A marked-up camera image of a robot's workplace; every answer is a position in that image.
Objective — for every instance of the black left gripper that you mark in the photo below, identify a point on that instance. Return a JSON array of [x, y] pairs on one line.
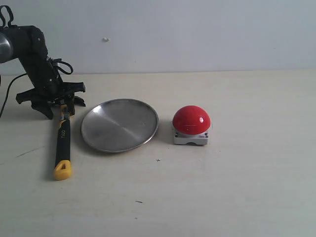
[[44, 75]]

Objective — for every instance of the black yellow claw hammer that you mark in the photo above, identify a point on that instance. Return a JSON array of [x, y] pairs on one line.
[[63, 169]]

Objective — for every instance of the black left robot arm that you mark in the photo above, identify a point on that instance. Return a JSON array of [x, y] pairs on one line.
[[27, 44]]

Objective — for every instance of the red dome push button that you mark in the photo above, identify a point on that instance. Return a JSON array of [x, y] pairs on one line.
[[191, 125]]

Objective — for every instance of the round steel plate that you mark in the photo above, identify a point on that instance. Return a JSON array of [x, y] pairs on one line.
[[119, 125]]

